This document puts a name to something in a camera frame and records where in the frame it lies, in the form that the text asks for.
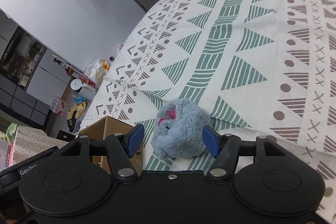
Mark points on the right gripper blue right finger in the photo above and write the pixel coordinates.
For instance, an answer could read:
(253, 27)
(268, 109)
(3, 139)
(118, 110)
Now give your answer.
(212, 140)

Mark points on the grey fluffy plush toy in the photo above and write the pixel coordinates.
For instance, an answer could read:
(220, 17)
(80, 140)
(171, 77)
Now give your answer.
(178, 130)

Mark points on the grey cabinet shelf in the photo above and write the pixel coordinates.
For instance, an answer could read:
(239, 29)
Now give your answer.
(20, 56)

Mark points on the polka dot cloth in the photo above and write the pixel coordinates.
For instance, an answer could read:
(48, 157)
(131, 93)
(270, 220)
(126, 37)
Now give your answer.
(25, 142)

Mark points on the patterned tasselled blanket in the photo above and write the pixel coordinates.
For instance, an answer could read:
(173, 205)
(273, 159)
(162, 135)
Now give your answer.
(258, 67)

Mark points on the yellow slippers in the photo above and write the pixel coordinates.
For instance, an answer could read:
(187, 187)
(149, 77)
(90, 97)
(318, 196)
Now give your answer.
(75, 112)

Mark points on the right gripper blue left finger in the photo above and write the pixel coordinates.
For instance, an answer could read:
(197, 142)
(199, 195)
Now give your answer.
(133, 140)

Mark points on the brown cardboard box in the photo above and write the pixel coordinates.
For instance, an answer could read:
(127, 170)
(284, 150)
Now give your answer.
(107, 145)

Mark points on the plastic shopping bag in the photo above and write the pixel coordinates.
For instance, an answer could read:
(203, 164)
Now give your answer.
(97, 70)

